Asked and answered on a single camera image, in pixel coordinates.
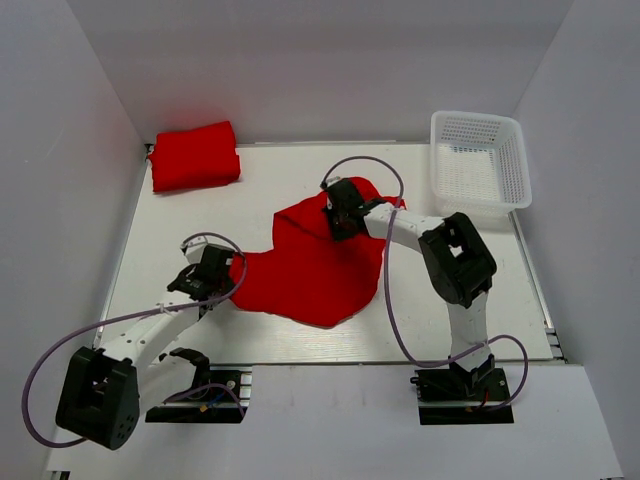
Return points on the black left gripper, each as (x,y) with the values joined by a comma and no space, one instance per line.
(220,279)

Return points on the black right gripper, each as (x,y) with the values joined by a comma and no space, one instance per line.
(341,220)

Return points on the red t shirt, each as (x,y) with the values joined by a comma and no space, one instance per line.
(203,157)
(308,276)

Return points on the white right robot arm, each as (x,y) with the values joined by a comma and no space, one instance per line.
(458,262)

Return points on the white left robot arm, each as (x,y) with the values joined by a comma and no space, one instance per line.
(108,389)

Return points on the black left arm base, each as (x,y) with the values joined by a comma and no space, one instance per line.
(220,394)

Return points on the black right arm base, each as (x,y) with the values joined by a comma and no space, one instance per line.
(444,400)

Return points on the red folded t shirt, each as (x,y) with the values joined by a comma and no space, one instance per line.
(203,157)

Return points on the white plastic mesh basket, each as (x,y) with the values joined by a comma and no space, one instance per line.
(478,164)

